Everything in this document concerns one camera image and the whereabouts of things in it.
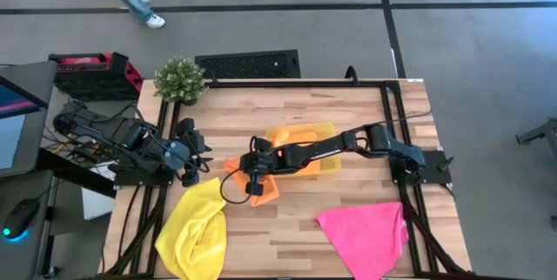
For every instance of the yellow microfiber towel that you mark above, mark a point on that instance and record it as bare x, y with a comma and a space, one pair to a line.
191, 228

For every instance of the green potted plant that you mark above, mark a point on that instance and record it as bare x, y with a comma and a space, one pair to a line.
178, 80

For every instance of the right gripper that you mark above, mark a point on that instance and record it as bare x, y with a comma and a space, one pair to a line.
257, 164

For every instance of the grey desk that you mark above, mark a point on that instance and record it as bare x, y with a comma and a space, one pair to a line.
26, 262

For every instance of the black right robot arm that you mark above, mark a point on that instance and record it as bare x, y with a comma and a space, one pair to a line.
322, 149

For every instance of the red and black toolbox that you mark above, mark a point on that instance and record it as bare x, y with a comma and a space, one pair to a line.
95, 75

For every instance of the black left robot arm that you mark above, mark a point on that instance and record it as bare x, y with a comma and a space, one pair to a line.
122, 134

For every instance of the black aluminium table frame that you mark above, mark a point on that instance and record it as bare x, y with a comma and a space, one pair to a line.
304, 84

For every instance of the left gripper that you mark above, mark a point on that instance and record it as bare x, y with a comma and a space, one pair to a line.
193, 167

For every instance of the pink microfiber towel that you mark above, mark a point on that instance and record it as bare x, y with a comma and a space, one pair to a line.
365, 236

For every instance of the black chair leg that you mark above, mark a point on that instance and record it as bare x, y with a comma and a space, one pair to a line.
544, 132

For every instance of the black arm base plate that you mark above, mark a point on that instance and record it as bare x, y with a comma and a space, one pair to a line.
130, 179
435, 171

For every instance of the yellow translucent plastic bin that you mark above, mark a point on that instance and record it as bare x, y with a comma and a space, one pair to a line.
326, 132

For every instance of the desk monitor with blue screen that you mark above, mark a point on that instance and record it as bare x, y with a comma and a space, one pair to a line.
17, 141

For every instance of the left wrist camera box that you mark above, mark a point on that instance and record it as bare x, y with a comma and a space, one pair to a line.
191, 134

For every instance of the black computer mouse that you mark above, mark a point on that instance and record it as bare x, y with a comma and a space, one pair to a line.
19, 217

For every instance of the white box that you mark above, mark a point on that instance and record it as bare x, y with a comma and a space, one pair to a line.
98, 202

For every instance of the black floor grille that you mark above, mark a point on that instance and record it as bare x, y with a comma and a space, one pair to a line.
248, 64

